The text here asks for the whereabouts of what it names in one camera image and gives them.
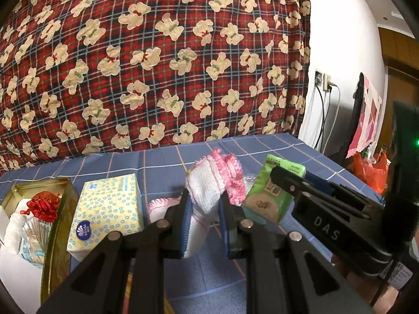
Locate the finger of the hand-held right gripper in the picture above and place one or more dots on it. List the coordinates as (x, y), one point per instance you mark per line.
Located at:
(288, 180)
(319, 183)

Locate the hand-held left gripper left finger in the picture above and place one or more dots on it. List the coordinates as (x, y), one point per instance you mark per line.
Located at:
(183, 222)

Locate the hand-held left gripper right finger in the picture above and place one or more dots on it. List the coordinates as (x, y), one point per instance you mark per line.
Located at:
(227, 225)

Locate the green tissue pack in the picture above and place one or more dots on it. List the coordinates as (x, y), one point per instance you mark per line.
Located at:
(265, 199)

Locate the clear plastic bag pack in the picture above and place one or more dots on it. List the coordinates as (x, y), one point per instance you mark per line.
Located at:
(249, 179)

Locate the white cloth with pink edge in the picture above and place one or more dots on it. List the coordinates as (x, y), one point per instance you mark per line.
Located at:
(206, 186)

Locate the yellow patterned tissue box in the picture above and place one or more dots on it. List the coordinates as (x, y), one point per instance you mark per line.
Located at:
(104, 209)

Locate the rectangular gold tin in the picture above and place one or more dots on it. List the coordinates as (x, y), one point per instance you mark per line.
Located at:
(62, 235)

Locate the red ribbon candy bag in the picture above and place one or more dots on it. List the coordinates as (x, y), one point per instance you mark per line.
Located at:
(34, 242)

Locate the white soft roll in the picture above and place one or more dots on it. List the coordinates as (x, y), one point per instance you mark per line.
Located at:
(13, 235)

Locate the blue checked tablecloth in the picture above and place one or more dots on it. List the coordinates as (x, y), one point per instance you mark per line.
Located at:
(288, 150)

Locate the orange plastic bag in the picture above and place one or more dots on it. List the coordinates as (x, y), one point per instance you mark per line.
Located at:
(370, 173)

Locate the black curved panel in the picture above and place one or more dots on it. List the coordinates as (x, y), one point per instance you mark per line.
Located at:
(358, 111)

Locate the red plaid bear blanket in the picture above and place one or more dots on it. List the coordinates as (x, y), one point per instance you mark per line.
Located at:
(147, 55)

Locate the white wall socket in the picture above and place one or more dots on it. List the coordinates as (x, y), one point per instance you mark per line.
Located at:
(327, 82)

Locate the dark wall socket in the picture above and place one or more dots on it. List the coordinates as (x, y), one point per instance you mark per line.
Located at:
(318, 78)

